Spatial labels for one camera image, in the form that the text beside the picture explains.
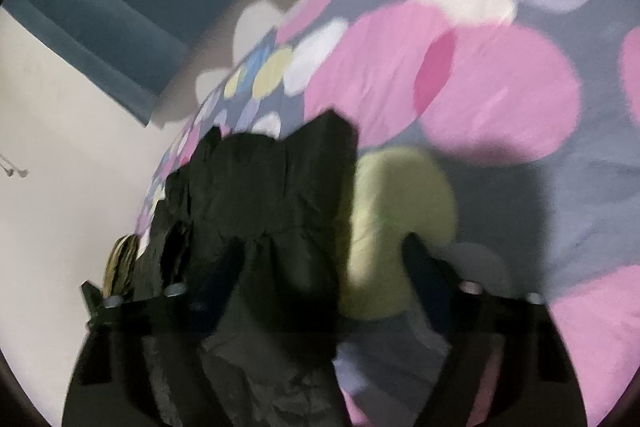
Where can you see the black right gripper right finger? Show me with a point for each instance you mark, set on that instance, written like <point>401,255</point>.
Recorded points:
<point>507,364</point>

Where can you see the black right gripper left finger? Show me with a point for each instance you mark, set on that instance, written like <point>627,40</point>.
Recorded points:
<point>141,363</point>

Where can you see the black puffer jacket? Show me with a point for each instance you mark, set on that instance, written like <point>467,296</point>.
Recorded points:
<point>252,227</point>

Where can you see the yellow black striped cloth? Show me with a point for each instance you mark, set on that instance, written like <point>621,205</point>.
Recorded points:
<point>119,270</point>

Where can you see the polka dot bed cover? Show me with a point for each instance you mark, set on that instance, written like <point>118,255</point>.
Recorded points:
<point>505,132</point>

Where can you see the wall hook with cord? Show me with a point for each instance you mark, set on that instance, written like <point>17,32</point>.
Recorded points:
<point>11,169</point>

